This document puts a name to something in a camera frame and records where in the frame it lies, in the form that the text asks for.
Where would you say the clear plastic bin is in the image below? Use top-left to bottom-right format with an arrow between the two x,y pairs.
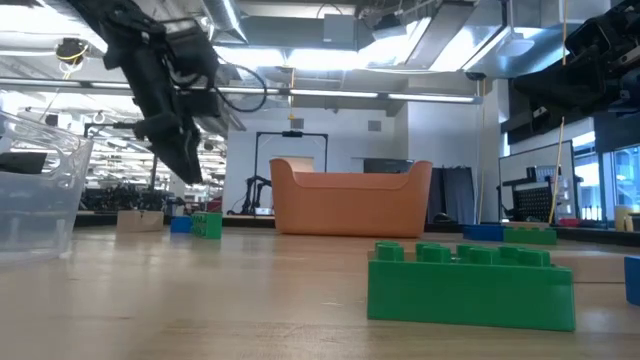
0,110 -> 96,262

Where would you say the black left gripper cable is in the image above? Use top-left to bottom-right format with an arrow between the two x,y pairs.
212,58 -> 269,114

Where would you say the silver ventilation duct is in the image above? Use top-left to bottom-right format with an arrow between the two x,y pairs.
403,0 -> 567,77

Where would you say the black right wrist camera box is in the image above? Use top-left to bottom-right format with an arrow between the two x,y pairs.
564,14 -> 619,59

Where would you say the blue toy brick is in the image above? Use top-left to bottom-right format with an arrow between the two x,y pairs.
623,255 -> 640,307
462,224 -> 506,243
169,215 -> 194,235

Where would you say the dark grey cabinet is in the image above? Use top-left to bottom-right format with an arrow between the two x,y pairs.
428,166 -> 477,225

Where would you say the black pegboard organiser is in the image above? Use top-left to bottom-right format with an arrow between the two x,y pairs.
499,166 -> 558,224

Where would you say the hanging cord reel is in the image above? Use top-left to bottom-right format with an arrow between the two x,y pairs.
54,37 -> 91,64

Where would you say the long ceiling light strip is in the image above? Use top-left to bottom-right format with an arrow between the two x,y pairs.
0,77 -> 484,105

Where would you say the black camera gantry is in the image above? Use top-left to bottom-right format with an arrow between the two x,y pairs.
253,130 -> 330,217

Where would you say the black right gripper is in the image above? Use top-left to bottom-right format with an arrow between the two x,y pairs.
513,29 -> 640,116

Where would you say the yellow cable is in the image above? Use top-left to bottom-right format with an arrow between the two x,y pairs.
546,0 -> 570,226

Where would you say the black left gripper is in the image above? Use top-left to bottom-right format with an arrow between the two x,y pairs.
102,18 -> 204,186

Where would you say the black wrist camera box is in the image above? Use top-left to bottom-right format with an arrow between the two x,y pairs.
564,14 -> 619,59
162,19 -> 223,121

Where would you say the orange plastic bin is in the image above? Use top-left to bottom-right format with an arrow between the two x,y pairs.
269,158 -> 434,239

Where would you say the black aluminium table frame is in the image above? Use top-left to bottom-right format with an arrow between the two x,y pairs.
74,211 -> 640,248

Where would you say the whiteboard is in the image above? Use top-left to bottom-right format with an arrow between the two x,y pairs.
498,140 -> 577,224

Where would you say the cluttered workbench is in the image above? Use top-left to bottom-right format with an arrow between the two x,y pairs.
79,181 -> 174,214

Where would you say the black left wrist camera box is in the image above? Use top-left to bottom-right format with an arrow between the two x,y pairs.
162,19 -> 223,121

